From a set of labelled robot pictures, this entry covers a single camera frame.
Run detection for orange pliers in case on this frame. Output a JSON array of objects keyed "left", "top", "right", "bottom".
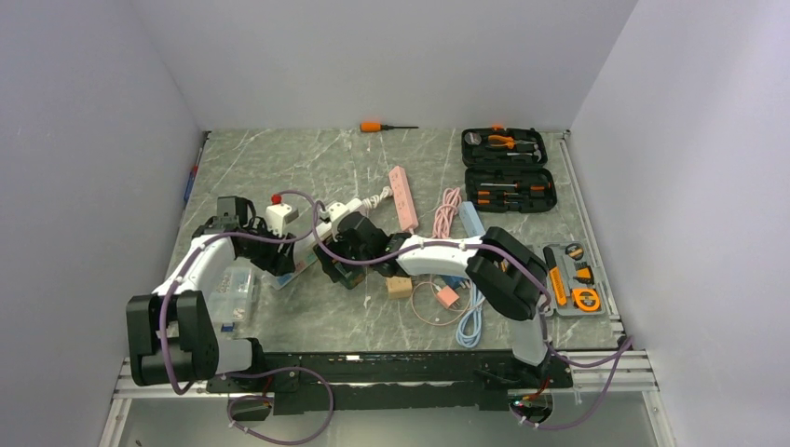
[{"left": 485, "top": 134, "right": 537, "bottom": 152}]

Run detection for clear plastic screw box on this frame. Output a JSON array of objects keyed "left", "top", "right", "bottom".
[{"left": 206, "top": 266, "right": 257, "bottom": 327}]

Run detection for orange handled screwdriver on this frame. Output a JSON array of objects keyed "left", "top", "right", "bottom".
[{"left": 359, "top": 122, "right": 417, "bottom": 133}]

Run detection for green cube socket lion print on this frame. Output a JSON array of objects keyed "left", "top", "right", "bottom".
[{"left": 334, "top": 264, "right": 366, "bottom": 290}]

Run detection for thin pink charging cable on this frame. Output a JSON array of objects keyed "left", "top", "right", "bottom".
[{"left": 410, "top": 280, "right": 473, "bottom": 326}]

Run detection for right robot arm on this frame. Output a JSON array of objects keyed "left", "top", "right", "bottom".
[{"left": 315, "top": 212, "right": 550, "bottom": 386}]

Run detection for salmon usb charger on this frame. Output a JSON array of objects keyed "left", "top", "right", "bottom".
[{"left": 435, "top": 286, "right": 459, "bottom": 309}]

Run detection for white coiled power cable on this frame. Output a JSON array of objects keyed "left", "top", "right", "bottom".
[{"left": 361, "top": 186, "right": 395, "bottom": 212}]

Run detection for light blue power cable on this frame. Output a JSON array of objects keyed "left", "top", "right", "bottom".
[{"left": 455, "top": 283, "right": 492, "bottom": 350}]

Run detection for dark blue cube socket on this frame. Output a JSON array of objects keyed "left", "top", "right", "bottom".
[{"left": 442, "top": 276, "right": 469, "bottom": 290}]

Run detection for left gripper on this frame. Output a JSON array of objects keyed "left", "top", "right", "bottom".
[{"left": 239, "top": 218, "right": 295, "bottom": 276}]

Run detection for grey tool tray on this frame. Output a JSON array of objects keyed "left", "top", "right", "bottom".
[{"left": 538, "top": 240, "right": 606, "bottom": 318}]

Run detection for yellow tape measure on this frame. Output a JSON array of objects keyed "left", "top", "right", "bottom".
[{"left": 571, "top": 288, "right": 601, "bottom": 312}]

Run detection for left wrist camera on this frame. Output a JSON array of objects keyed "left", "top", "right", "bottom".
[{"left": 264, "top": 194, "right": 300, "bottom": 237}]

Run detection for beige cube socket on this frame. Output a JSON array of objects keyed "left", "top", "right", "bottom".
[{"left": 386, "top": 277, "right": 414, "bottom": 300}]

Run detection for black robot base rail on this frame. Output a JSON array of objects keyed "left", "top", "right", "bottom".
[{"left": 207, "top": 349, "right": 573, "bottom": 415}]

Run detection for red blue pen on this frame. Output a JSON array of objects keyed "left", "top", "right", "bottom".
[{"left": 183, "top": 162, "right": 199, "bottom": 205}]

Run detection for pink power cable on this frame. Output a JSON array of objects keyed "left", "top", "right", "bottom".
[{"left": 431, "top": 187, "right": 463, "bottom": 240}]

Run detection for black tool case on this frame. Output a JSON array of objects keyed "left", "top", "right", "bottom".
[{"left": 461, "top": 126, "right": 558, "bottom": 214}]

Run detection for light blue power strip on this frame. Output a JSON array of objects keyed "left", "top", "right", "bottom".
[{"left": 458, "top": 201, "right": 486, "bottom": 237}]

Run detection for pink power strip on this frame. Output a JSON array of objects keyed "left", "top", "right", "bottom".
[{"left": 388, "top": 166, "right": 418, "bottom": 233}]

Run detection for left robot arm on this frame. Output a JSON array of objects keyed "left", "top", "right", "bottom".
[{"left": 126, "top": 196, "right": 299, "bottom": 394}]

